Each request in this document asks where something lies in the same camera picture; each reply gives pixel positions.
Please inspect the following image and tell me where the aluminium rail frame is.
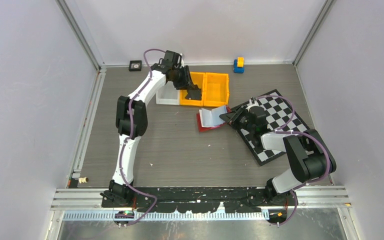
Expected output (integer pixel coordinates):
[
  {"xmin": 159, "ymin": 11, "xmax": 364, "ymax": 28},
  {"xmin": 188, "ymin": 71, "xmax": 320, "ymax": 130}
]
[{"xmin": 51, "ymin": 185, "xmax": 351, "ymax": 222}]

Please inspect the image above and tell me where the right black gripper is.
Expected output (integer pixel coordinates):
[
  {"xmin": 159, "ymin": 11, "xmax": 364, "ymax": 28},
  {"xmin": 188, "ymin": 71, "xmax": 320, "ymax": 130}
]
[{"xmin": 220, "ymin": 104, "xmax": 256, "ymax": 134}]

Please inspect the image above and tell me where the empty orange bin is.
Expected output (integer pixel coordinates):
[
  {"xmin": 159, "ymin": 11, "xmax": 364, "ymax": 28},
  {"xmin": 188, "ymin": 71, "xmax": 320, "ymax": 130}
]
[{"xmin": 203, "ymin": 72, "xmax": 230, "ymax": 107}]

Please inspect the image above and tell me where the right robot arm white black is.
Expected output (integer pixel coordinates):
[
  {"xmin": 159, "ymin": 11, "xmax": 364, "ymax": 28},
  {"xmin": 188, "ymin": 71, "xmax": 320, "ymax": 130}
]
[{"xmin": 219, "ymin": 105, "xmax": 337, "ymax": 205}]

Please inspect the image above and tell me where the white plastic bin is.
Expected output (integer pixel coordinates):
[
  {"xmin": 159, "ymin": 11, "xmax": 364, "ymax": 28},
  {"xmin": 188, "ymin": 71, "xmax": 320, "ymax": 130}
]
[{"xmin": 155, "ymin": 81, "xmax": 180, "ymax": 106}]

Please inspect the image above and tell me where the blue yellow toy block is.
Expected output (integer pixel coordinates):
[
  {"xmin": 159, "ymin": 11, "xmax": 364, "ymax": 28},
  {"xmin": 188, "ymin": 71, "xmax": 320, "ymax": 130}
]
[{"xmin": 233, "ymin": 57, "xmax": 245, "ymax": 74}]

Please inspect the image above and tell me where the orange bin with cards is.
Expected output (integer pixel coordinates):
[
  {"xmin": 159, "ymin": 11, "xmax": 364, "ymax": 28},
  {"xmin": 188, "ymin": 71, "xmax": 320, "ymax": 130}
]
[{"xmin": 179, "ymin": 72, "xmax": 206, "ymax": 107}]

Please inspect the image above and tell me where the dark grey credit card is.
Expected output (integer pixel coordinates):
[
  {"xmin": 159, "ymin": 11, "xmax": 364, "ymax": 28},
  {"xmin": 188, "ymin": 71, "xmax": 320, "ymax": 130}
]
[{"xmin": 184, "ymin": 88, "xmax": 202, "ymax": 101}]

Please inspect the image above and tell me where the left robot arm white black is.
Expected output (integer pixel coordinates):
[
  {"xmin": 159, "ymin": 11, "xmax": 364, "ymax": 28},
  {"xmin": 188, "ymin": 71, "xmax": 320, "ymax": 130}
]
[{"xmin": 100, "ymin": 50, "xmax": 202, "ymax": 208}]

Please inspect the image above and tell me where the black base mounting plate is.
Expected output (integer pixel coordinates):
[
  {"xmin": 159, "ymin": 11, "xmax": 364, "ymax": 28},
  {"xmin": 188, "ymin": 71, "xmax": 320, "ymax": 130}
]
[{"xmin": 100, "ymin": 186, "xmax": 295, "ymax": 214}]

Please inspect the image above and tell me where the red card holder wallet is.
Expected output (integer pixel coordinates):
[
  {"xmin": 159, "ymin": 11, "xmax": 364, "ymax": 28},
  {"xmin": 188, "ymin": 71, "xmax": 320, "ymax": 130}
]
[{"xmin": 195, "ymin": 105, "xmax": 231, "ymax": 133}]

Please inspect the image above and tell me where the small black square box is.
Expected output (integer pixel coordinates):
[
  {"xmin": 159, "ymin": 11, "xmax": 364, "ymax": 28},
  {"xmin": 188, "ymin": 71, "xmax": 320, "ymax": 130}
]
[{"xmin": 128, "ymin": 60, "xmax": 143, "ymax": 72}]

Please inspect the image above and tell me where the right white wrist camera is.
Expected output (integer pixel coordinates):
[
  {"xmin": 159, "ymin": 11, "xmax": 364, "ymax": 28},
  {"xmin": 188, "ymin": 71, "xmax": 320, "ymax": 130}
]
[{"xmin": 247, "ymin": 97, "xmax": 260, "ymax": 108}]

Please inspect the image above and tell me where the black white checkerboard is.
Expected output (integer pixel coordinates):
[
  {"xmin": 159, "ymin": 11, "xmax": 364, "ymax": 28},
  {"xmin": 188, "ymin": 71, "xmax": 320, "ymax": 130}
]
[{"xmin": 237, "ymin": 97, "xmax": 310, "ymax": 166}]

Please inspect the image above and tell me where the small beige spool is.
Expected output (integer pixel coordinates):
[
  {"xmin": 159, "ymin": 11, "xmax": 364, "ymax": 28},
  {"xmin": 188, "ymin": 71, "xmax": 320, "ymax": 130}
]
[{"xmin": 77, "ymin": 177, "xmax": 89, "ymax": 184}]

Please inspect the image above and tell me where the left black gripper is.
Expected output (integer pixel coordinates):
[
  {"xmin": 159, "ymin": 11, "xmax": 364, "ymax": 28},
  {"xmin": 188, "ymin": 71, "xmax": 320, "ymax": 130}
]
[{"xmin": 172, "ymin": 65, "xmax": 195, "ymax": 91}]

